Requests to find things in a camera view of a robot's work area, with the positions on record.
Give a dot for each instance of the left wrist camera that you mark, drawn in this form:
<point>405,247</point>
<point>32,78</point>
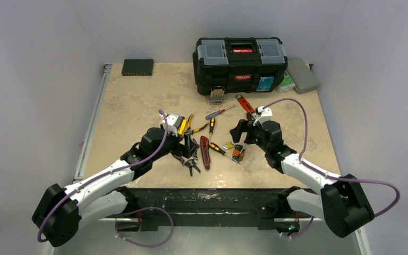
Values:
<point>172,123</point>

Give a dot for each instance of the grey plastic case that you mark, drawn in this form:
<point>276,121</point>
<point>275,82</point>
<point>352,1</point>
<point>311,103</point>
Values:
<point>304,79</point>

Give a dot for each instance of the green white small box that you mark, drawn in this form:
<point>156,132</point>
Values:
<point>286,85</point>

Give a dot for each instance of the black plastic toolbox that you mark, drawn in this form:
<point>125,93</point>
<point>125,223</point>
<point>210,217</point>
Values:
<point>234,65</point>

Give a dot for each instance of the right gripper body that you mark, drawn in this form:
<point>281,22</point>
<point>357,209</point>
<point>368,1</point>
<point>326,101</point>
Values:
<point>247,128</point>

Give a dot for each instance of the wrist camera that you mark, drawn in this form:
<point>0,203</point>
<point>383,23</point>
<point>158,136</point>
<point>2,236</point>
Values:
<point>172,123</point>
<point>262,114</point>

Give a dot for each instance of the black network switch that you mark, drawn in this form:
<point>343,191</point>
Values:
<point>137,67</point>

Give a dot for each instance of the yellow handled pliers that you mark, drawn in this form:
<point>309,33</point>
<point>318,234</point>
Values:
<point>185,127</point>

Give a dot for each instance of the yellow hex key set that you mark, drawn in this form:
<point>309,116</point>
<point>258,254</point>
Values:
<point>228,145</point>

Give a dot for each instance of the red black utility knife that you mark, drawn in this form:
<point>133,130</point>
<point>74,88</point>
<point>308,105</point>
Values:
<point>204,146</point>

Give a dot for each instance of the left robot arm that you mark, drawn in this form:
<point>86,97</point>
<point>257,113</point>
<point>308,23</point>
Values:
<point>62,211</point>

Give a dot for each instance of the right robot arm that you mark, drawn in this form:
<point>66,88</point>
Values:
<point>339,200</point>

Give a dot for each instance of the blue red screwdriver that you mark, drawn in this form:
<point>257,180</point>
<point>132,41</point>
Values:
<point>218,112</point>

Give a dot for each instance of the aluminium frame rail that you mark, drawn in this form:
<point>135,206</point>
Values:
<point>87,141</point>

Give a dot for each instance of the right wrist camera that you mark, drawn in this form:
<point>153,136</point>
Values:
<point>262,114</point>

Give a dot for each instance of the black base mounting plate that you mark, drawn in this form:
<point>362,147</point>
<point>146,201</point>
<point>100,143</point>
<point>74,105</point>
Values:
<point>264,209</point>

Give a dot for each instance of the orange hex key set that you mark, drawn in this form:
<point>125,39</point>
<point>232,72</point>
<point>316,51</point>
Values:
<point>238,153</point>

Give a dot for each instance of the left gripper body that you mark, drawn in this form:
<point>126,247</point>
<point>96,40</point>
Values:
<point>172,146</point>

